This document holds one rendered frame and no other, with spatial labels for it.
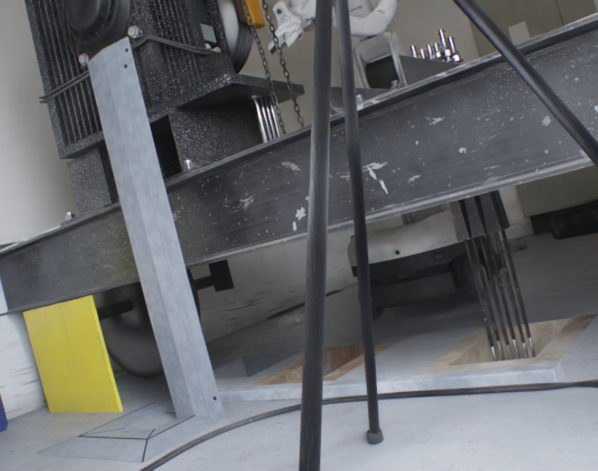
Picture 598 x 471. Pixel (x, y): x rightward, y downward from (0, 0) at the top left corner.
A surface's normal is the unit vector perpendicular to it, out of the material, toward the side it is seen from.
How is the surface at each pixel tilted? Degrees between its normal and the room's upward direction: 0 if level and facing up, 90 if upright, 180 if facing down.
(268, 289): 90
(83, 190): 90
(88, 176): 90
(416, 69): 90
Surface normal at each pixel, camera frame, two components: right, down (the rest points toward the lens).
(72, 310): -0.61, 0.14
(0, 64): 0.75, -0.21
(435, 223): -0.15, -0.70
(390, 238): -0.57, -0.47
